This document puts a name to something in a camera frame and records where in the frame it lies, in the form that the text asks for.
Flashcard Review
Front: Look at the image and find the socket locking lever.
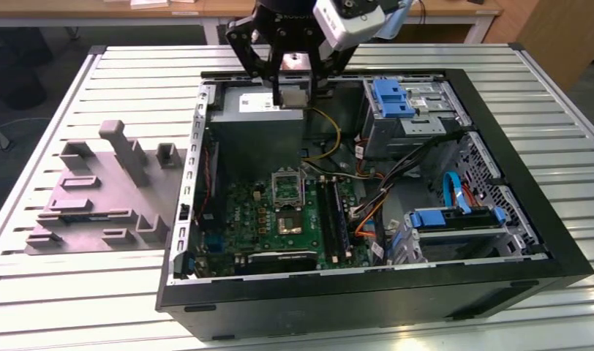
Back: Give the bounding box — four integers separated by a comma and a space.
299, 167, 311, 213

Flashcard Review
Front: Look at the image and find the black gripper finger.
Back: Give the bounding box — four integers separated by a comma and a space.
308, 39, 358, 107
224, 20, 286, 107

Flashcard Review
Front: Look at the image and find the blue plastic drive latch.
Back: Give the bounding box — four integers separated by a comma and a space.
372, 78, 416, 120

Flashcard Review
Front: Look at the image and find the green RAM stick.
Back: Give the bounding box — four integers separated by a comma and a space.
56, 214, 111, 223

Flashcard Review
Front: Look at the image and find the grey power supply unit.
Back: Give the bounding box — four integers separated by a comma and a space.
207, 86, 307, 177

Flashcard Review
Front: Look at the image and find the white box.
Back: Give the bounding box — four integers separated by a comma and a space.
130, 0, 172, 10

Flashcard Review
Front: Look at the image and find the CPU socket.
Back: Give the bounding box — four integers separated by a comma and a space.
275, 208, 307, 237

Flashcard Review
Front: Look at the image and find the blue wire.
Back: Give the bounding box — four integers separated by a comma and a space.
442, 170, 474, 216

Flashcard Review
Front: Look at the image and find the grey parts rack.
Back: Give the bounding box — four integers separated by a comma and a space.
23, 119, 188, 256

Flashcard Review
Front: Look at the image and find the hard disk in blue carrier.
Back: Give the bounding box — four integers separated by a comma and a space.
407, 206, 508, 232

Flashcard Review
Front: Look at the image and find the black graphics card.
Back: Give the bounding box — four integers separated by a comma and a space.
234, 249, 322, 276

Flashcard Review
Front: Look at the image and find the wooden cabinet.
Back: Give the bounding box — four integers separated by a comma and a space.
484, 0, 594, 92

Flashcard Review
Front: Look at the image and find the silver drive cage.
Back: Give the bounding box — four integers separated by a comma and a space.
360, 76, 472, 159

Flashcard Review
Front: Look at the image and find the yellow wire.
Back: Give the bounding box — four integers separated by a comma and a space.
300, 106, 343, 161

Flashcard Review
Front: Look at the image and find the silver disk bay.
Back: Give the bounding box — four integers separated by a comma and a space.
403, 226, 540, 264

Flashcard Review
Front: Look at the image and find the wooden desk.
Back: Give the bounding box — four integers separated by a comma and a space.
3, 0, 504, 45

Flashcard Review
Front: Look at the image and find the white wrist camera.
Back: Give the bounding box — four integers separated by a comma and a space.
311, 0, 387, 51

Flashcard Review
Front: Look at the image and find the orange wire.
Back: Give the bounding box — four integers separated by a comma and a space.
354, 215, 379, 241

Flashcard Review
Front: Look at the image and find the black RAM slot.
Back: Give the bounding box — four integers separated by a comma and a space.
315, 174, 340, 263

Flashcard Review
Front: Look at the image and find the black cable bundle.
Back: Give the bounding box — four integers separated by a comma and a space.
352, 133, 467, 216

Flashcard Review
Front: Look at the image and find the green motherboard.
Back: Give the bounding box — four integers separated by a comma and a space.
187, 171, 376, 279

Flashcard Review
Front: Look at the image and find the red wire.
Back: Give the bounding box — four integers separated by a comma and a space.
192, 146, 216, 224
354, 160, 376, 180

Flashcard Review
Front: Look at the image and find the black PC case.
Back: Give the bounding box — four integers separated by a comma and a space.
154, 67, 594, 343

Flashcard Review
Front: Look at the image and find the silver CPU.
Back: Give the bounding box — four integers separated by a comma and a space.
280, 89, 311, 110

